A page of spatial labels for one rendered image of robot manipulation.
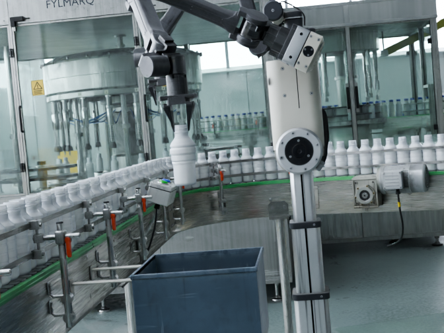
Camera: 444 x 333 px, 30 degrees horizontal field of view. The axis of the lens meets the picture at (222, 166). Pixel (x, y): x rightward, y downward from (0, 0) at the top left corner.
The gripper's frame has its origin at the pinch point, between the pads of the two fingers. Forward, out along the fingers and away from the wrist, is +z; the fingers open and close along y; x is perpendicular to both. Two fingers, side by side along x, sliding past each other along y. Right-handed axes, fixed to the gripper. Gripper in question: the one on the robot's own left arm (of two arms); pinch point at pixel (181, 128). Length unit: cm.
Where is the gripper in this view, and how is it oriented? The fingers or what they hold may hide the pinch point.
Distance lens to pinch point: 227.2
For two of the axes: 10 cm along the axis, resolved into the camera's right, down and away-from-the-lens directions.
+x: 0.4, -0.8, 10.0
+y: 10.0, -0.9, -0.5
